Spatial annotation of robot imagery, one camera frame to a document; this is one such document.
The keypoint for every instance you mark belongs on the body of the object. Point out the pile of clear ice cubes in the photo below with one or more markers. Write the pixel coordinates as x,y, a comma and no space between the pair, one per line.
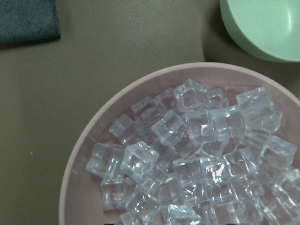
188,157

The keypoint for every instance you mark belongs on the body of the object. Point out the pink bowl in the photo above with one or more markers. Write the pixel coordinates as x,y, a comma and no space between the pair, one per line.
80,196

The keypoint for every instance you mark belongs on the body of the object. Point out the mint green bowl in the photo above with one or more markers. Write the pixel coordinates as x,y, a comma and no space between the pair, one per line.
266,29

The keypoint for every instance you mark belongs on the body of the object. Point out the grey folded cloth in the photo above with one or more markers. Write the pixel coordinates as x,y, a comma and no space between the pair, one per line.
27,21

